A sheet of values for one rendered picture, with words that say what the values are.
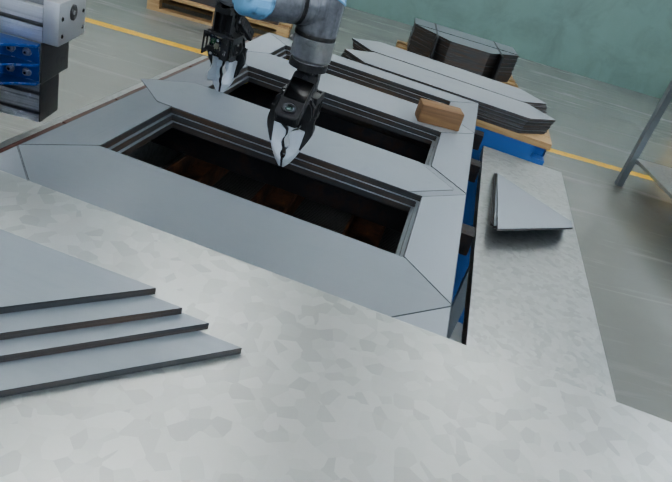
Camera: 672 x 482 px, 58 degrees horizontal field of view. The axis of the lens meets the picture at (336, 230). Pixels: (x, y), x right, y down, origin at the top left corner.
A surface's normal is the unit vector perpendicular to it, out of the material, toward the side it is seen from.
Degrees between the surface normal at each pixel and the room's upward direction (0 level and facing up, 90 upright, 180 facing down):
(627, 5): 90
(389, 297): 0
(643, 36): 90
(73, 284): 0
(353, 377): 0
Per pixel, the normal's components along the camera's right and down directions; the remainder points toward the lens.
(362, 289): 0.26, -0.84
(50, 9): -0.05, 0.49
